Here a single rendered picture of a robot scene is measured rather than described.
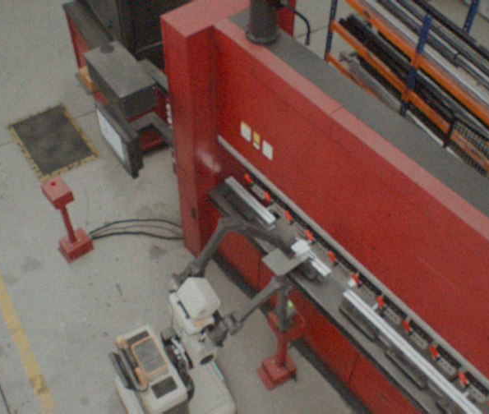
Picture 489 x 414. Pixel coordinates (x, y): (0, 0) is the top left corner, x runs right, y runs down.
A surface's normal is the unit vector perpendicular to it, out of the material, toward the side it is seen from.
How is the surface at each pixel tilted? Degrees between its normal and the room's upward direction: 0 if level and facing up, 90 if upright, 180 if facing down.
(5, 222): 0
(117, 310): 0
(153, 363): 0
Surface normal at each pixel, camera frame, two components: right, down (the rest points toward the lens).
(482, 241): -0.77, 0.49
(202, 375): 0.01, -0.62
